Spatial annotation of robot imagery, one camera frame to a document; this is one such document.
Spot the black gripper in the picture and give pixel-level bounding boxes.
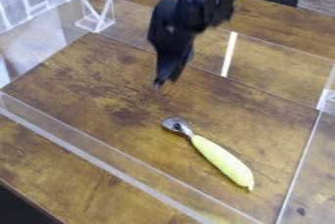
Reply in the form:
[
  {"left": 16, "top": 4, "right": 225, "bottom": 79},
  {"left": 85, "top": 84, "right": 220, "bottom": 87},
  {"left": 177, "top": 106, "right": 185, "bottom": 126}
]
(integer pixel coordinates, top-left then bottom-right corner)
[{"left": 146, "top": 0, "right": 196, "bottom": 89}]

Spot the green handled metal spoon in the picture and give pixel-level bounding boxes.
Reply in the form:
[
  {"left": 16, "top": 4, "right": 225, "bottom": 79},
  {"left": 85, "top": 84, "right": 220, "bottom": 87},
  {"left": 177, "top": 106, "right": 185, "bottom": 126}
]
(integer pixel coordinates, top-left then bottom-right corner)
[{"left": 162, "top": 116, "right": 255, "bottom": 191}]

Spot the clear acrylic triangular bracket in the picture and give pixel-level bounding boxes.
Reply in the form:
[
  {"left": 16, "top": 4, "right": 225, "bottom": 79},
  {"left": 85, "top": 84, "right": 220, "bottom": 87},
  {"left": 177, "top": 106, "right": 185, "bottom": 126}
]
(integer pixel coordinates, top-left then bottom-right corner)
[{"left": 75, "top": 0, "right": 116, "bottom": 33}]

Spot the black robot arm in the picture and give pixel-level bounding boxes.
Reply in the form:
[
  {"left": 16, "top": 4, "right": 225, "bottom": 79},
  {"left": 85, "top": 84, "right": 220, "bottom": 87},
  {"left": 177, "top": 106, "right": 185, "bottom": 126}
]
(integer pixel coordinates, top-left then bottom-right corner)
[{"left": 146, "top": 0, "right": 235, "bottom": 89}]

